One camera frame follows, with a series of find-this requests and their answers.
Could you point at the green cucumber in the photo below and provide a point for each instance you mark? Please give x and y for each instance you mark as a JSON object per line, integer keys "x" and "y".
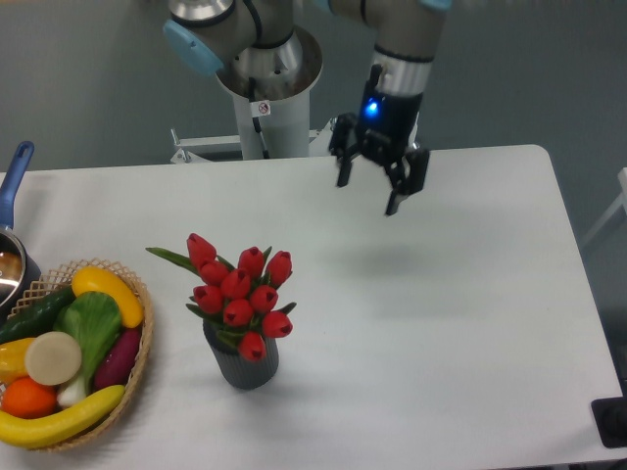
{"x": 37, "y": 318}

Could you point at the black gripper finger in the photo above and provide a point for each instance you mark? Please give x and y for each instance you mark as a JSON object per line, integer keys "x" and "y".
{"x": 344, "y": 145}
{"x": 407, "y": 176}

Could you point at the dark grey ribbed vase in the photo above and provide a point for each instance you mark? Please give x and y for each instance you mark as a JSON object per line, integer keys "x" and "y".
{"x": 238, "y": 371}

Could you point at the beige round slice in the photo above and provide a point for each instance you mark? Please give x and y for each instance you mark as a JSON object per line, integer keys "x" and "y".
{"x": 53, "y": 358}

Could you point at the black device at table edge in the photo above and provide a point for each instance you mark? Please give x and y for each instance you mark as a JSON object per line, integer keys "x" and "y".
{"x": 610, "y": 418}

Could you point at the blue handled saucepan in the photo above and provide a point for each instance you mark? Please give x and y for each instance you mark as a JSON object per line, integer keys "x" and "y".
{"x": 18, "y": 269}

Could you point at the red tulip bouquet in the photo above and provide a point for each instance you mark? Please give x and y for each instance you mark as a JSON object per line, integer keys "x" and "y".
{"x": 238, "y": 303}

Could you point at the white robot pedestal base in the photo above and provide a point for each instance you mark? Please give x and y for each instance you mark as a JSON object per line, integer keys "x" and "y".
{"x": 266, "y": 130}

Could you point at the woven wicker basket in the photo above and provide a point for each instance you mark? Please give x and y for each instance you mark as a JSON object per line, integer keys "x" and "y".
{"x": 61, "y": 277}

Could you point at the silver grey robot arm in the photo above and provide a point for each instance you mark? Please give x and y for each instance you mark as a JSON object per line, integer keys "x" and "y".
{"x": 269, "y": 64}

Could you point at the purple sweet potato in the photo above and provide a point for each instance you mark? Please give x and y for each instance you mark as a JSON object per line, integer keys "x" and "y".
{"x": 117, "y": 365}

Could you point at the green bok choy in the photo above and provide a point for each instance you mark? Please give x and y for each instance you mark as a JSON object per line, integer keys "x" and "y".
{"x": 93, "y": 319}

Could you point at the white frame at right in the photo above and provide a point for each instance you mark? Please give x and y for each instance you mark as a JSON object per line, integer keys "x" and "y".
{"x": 609, "y": 221}

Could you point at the yellow squash in basket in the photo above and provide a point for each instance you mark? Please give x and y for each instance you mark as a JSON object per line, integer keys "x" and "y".
{"x": 96, "y": 279}

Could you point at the yellow pepper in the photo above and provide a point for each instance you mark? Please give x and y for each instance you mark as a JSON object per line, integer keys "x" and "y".
{"x": 12, "y": 360}

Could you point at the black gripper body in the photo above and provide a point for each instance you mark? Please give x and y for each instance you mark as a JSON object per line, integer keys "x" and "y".
{"x": 379, "y": 131}

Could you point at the orange fruit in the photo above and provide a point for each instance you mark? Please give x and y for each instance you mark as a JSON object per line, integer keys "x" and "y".
{"x": 27, "y": 399}

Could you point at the yellow banana front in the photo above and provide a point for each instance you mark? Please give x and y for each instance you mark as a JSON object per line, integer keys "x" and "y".
{"x": 58, "y": 427}

